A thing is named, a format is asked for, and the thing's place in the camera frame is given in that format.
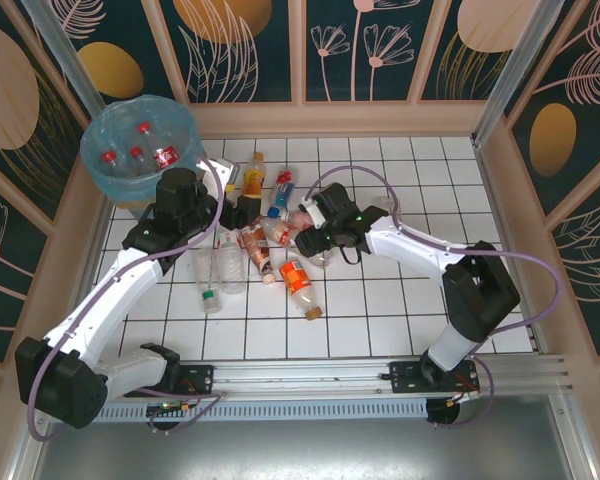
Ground clear bottle with red cap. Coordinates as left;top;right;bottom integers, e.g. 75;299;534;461
128;145;156;176
216;229;248;296
101;149;131;179
135;121;184;169

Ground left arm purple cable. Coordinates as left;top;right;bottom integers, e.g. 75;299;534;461
26;157;227;444

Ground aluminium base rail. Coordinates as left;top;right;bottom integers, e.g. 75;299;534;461
124;353;567;399

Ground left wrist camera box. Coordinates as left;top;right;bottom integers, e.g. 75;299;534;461
199;157;242;195

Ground orange label bottle orange cap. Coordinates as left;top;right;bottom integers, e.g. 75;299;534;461
277;256;325;321

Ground brown label plastic bottle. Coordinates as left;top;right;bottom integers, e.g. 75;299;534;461
238;223;277;286

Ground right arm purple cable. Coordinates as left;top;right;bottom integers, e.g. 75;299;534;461
304;165;565;431

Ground slotted grey cable duct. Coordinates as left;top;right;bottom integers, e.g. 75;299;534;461
97;398;430;422

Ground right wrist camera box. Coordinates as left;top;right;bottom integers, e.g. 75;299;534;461
301;196;327;225

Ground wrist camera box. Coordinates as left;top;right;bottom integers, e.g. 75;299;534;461
199;157;242;195
301;196;327;225

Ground clear bottle with blue cap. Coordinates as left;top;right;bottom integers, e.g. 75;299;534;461
267;167;300;209

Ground clear bottle with green cap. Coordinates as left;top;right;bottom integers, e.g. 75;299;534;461
191;248;225;315

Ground bin with blue plastic liner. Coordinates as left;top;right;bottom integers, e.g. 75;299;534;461
79;93;205;222

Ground small clear plastic bottle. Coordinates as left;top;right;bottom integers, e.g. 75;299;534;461
307;248;337;271

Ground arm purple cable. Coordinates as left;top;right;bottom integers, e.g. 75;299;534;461
26;157;227;444
304;165;565;431

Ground aluminium frame post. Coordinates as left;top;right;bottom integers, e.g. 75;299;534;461
22;0;109;119
471;0;567;149

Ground grey metal base plate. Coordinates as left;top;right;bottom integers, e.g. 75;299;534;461
29;394;581;480

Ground orange juice bottle yellow label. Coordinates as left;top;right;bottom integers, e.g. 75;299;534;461
241;151;268;197

